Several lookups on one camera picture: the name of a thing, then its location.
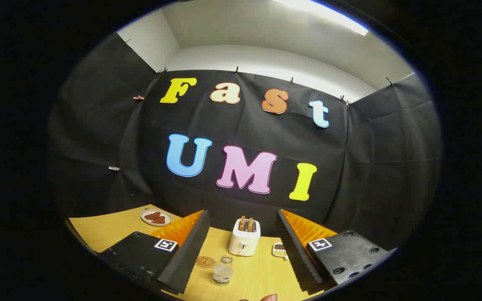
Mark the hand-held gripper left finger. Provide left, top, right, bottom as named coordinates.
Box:
left=98, top=210, right=211, bottom=295

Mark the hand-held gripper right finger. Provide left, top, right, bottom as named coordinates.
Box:
left=275, top=209, right=399, bottom=295

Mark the clear plastic bottle green label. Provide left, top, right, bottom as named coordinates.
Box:
left=211, top=265, right=234, bottom=286

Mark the wooden table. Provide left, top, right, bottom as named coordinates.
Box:
left=69, top=204, right=338, bottom=301

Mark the white toaster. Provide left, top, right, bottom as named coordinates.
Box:
left=228, top=217, right=261, bottom=257

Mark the white oval plate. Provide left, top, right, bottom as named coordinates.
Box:
left=141, top=209, right=172, bottom=227

